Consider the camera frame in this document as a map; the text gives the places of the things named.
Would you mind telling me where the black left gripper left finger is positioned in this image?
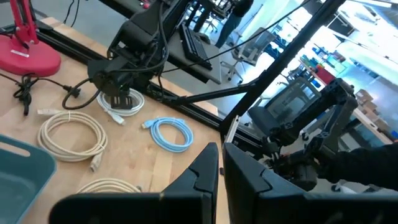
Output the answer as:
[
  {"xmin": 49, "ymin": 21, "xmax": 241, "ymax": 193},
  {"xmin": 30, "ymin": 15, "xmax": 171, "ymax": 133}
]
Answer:
[{"xmin": 49, "ymin": 142, "xmax": 220, "ymax": 224}]

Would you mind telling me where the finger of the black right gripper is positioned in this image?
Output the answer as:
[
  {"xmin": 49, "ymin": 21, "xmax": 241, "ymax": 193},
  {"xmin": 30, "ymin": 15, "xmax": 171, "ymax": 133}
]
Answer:
[{"xmin": 108, "ymin": 95, "xmax": 134, "ymax": 110}]

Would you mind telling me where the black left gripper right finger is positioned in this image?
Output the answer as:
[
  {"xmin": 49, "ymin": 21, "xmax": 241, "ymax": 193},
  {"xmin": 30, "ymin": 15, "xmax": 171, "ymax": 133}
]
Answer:
[{"xmin": 223, "ymin": 142, "xmax": 398, "ymax": 224}]

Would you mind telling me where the white cable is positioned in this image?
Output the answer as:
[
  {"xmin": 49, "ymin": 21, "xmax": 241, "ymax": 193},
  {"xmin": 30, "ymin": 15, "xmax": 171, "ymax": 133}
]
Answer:
[{"xmin": 96, "ymin": 88, "xmax": 146, "ymax": 126}]

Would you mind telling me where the beige cable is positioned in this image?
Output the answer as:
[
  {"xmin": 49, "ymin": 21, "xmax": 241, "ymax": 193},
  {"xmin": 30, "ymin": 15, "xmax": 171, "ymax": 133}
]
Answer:
[
  {"xmin": 76, "ymin": 177, "xmax": 143, "ymax": 194},
  {"xmin": 36, "ymin": 108, "xmax": 109, "ymax": 172}
]

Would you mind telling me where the light blue cable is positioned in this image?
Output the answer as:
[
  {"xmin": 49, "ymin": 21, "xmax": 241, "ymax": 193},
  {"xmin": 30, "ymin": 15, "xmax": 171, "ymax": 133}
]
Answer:
[{"xmin": 141, "ymin": 117, "xmax": 195, "ymax": 154}]

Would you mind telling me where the grey desk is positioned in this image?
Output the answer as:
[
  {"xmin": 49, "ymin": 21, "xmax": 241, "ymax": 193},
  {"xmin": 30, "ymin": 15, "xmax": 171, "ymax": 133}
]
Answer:
[{"xmin": 167, "ymin": 29, "xmax": 223, "ymax": 85}]

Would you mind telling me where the black keyboard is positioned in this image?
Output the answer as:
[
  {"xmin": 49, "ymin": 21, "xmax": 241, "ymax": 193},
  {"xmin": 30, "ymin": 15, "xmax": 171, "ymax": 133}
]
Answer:
[{"xmin": 179, "ymin": 24, "xmax": 214, "ymax": 71}]

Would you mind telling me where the red desk lamp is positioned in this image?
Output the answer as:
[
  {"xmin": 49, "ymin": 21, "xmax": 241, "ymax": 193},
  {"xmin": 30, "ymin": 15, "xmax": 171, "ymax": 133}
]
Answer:
[{"xmin": 0, "ymin": 0, "xmax": 62, "ymax": 77}]

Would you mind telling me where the small teal plastic bin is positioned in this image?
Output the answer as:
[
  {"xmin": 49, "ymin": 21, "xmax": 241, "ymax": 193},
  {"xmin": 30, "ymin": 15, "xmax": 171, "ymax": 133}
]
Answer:
[{"xmin": 0, "ymin": 134, "xmax": 58, "ymax": 224}]

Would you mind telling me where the person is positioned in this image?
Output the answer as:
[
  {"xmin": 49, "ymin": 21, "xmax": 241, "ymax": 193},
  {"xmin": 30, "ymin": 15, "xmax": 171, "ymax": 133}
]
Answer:
[{"xmin": 214, "ymin": 0, "xmax": 254, "ymax": 49}]

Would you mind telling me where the grey office chair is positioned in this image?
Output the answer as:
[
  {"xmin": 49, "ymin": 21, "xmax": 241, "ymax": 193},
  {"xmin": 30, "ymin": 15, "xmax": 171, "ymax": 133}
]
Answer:
[{"xmin": 220, "ymin": 27, "xmax": 278, "ymax": 85}]

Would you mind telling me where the cardboard box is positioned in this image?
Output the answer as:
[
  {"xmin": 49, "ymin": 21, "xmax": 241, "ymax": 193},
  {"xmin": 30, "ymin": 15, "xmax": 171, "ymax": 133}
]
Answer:
[{"xmin": 354, "ymin": 88, "xmax": 374, "ymax": 105}]

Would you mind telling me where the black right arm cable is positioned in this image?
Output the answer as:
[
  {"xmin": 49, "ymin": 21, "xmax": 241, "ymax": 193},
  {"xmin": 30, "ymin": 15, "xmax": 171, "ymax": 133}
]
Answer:
[{"xmin": 61, "ymin": 77, "xmax": 102, "ymax": 111}]

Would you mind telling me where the black lamp power cord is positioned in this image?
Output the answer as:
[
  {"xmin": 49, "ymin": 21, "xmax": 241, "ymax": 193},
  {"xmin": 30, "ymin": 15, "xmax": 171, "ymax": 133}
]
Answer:
[{"xmin": 0, "ymin": 72, "xmax": 82, "ymax": 116}]

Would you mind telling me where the black aluminium table frame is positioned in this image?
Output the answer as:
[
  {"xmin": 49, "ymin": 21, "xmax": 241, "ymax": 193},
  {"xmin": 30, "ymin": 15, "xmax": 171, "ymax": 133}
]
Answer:
[{"xmin": 35, "ymin": 0, "xmax": 346, "ymax": 150}]

